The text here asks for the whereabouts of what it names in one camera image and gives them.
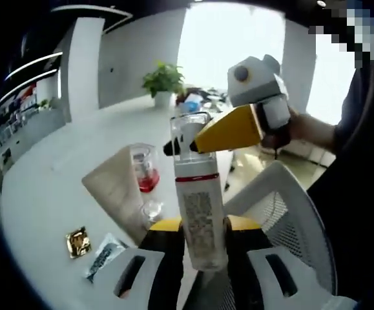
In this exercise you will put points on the blue tissue pack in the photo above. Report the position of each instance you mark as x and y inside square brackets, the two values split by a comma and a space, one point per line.
[193, 105]

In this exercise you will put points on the white mesh office chair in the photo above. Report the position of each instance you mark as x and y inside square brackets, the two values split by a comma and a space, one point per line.
[290, 206]

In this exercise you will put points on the silver dark blue skincare sachet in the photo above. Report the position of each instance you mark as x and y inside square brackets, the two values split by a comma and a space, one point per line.
[104, 258]

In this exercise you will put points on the gold foil skincare sachet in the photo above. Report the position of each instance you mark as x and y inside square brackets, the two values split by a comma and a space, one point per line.
[78, 242]

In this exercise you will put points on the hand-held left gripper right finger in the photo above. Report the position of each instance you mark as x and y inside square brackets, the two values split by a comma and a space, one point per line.
[241, 258]

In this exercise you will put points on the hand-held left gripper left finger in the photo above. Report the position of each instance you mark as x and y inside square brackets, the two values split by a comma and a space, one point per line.
[170, 274]

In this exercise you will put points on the green potted plant white pot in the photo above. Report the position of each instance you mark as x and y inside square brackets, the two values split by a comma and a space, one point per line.
[162, 79]

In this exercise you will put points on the person's right hand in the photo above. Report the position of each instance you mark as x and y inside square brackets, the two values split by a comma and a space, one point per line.
[293, 127]

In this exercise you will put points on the white cabinet counter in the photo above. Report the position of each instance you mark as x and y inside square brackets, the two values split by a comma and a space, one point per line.
[35, 129]

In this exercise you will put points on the ceiling light strip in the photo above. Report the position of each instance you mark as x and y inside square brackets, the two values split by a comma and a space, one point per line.
[31, 64]
[28, 84]

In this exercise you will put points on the white skincare pump bottle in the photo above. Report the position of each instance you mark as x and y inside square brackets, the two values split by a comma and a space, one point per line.
[199, 210]

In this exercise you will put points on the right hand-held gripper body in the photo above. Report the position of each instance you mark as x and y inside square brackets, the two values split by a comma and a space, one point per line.
[257, 84]

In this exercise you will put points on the small dark plant pot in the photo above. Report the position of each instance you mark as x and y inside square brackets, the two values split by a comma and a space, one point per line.
[181, 98]

